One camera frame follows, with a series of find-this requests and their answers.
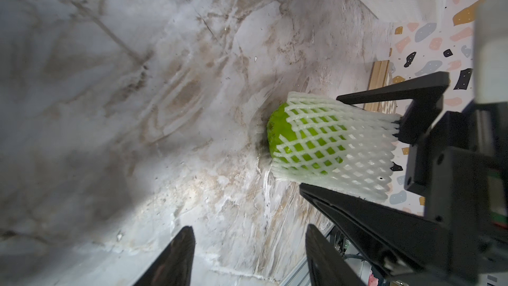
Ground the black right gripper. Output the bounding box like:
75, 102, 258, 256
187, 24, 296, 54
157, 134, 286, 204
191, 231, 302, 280
300, 71, 507, 285

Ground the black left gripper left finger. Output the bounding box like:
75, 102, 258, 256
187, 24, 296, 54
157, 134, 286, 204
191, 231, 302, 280
134, 226, 196, 286

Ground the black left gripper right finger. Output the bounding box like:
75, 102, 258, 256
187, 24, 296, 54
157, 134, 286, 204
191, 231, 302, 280
305, 225, 363, 286

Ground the white foam net sleeve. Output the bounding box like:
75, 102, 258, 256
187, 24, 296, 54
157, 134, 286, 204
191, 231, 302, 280
271, 91, 399, 202

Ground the green custard apple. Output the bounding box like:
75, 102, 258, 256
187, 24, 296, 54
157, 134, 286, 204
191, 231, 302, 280
267, 101, 348, 181

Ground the wooden chessboard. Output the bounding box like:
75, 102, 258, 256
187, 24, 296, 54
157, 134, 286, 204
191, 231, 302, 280
363, 60, 396, 114

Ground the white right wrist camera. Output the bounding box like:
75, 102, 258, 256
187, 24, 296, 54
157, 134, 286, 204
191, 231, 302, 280
473, 0, 507, 104

